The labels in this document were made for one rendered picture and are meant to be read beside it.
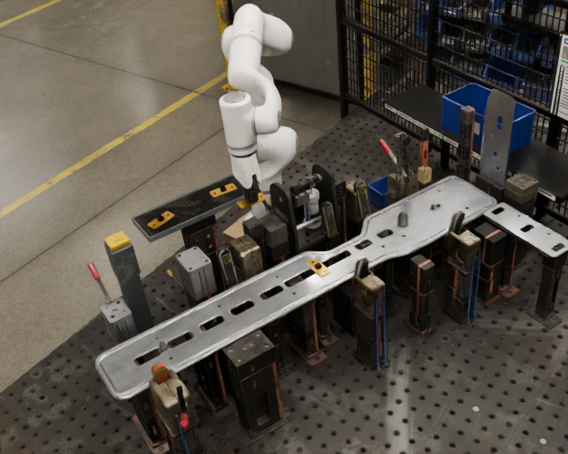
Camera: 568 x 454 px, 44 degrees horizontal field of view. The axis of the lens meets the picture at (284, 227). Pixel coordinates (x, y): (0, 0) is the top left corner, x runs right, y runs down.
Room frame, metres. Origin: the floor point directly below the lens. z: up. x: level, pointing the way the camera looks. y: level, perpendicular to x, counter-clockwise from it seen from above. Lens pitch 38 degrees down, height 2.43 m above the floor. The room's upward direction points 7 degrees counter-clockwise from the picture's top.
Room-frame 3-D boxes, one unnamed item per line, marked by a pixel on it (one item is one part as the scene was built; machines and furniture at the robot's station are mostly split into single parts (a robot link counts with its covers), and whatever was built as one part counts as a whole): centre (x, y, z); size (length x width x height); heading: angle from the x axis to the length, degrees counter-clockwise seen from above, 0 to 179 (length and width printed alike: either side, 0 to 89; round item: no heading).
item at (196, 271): (1.59, 0.28, 0.90); 0.13 x 0.10 x 0.41; 29
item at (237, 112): (1.66, 0.08, 1.51); 0.09 x 0.08 x 0.13; 80
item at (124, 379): (1.59, -0.08, 1.00); 1.38 x 0.22 x 0.02; 119
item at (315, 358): (1.57, -0.02, 0.84); 0.17 x 0.06 x 0.29; 29
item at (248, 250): (1.66, 0.13, 0.89); 0.13 x 0.11 x 0.38; 29
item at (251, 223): (1.75, 0.10, 0.90); 0.05 x 0.05 x 0.40; 29
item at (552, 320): (1.58, -0.82, 0.84); 0.11 x 0.06 x 0.29; 29
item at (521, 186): (1.86, -0.80, 0.88); 0.08 x 0.08 x 0.36; 29
